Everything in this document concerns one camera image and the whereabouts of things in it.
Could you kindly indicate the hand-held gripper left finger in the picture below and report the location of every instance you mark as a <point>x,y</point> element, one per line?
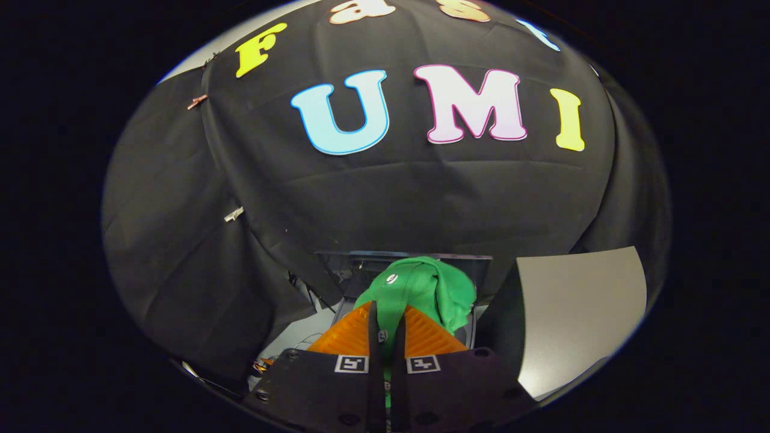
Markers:
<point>376,385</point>

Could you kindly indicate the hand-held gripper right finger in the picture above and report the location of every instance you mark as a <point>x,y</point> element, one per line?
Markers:
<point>398,391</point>

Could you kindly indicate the grey washing machine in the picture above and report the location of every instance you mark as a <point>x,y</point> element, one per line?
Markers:
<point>471,331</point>

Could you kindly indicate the green polo shirt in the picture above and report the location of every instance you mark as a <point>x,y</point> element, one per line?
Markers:
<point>433,288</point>

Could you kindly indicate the dark washing machine lid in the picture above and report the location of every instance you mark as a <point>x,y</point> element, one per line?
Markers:
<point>343,270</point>

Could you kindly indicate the black backdrop cloth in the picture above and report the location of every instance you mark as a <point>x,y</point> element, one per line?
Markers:
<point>391,198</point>

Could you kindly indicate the silver cloth clip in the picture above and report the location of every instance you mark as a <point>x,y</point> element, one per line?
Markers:
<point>234,214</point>

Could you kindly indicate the copper cloth clip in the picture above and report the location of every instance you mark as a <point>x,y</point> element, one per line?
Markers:
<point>197,101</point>

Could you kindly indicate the row of black cloth clips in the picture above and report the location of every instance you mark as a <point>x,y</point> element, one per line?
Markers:
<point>210,59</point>

